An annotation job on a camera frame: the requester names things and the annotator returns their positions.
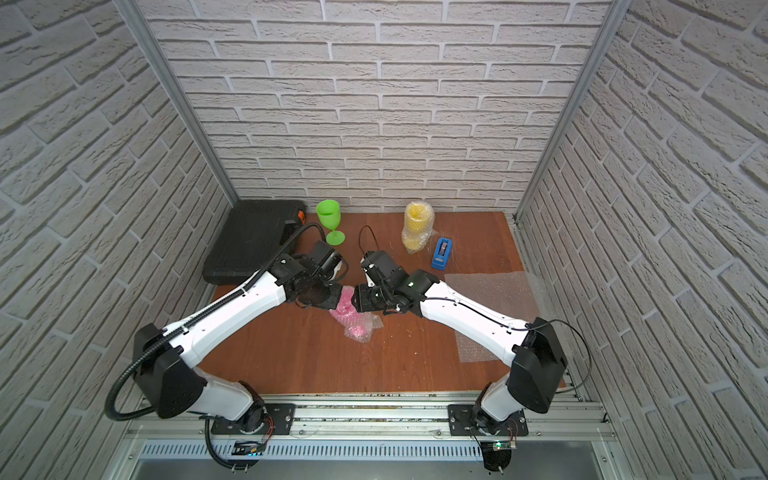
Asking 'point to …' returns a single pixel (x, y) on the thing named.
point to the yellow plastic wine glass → (417, 218)
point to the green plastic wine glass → (329, 212)
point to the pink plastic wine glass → (346, 311)
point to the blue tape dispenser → (442, 253)
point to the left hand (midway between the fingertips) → (340, 296)
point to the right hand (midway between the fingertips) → (363, 298)
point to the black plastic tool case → (250, 235)
